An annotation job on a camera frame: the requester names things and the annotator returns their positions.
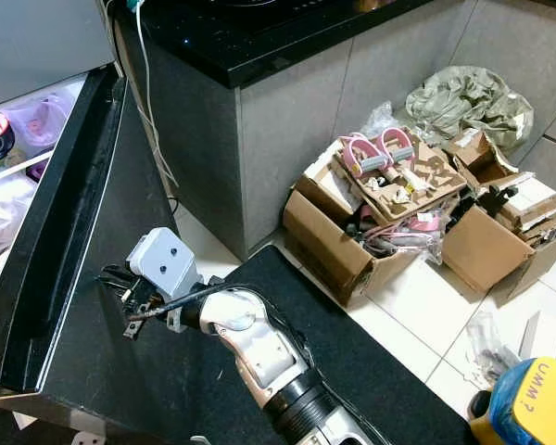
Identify yellow lidded bin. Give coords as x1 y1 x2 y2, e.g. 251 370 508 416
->
468 357 556 445

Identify pale purple plastic bag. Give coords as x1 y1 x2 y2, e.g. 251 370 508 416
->
0 88 82 184

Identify clear bag with pink contents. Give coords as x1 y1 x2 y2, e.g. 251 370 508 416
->
371 211 446 261

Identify white plastic bag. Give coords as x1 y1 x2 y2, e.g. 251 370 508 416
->
0 174 40 272

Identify open brown cardboard box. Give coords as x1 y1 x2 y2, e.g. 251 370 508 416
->
440 128 556 299

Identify crumpled clear plastic bag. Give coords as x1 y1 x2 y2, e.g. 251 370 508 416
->
463 311 527 388

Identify crumpled grey-green cloth bundle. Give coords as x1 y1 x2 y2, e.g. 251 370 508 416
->
405 65 554 157

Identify thin white cable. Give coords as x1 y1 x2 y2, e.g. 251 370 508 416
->
134 0 184 200

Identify flat cardboard tray of parts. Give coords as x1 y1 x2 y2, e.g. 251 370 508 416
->
334 130 471 225

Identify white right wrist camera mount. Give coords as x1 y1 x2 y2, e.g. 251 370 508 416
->
127 227 203 300

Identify white box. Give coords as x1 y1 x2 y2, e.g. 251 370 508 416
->
519 311 556 367

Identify empty clear plastic bag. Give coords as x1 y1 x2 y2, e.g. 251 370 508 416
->
361 100 404 135

